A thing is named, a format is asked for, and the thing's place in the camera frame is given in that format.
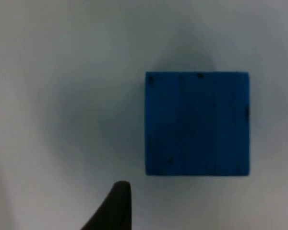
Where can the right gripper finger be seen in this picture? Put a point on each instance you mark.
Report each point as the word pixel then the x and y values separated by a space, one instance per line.
pixel 115 210

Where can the blue cube block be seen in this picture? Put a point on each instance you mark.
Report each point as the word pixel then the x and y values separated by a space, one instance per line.
pixel 196 124

